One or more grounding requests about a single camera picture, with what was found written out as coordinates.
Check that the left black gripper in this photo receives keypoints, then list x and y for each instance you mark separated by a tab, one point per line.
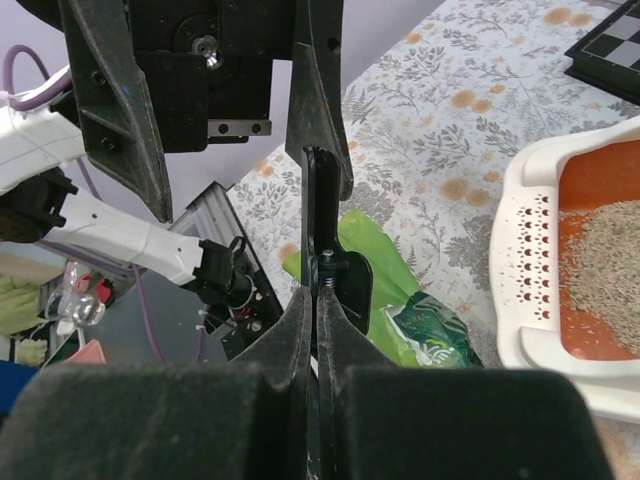
208	68

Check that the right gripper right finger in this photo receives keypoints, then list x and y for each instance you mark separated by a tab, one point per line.
381	421

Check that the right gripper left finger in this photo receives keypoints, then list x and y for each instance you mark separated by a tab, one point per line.
245	419

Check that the green litter bag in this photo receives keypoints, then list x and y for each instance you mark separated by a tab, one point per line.
408	325

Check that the black bag clip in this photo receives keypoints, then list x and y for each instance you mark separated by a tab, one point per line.
340	282

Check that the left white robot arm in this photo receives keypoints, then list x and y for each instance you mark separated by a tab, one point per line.
83	156

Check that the white orange litter box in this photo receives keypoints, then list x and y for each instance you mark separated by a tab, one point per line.
580	171

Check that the cat litter pile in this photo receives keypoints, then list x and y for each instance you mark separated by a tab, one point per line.
599	281

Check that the black white checkerboard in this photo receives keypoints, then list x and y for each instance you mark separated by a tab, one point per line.
608	56

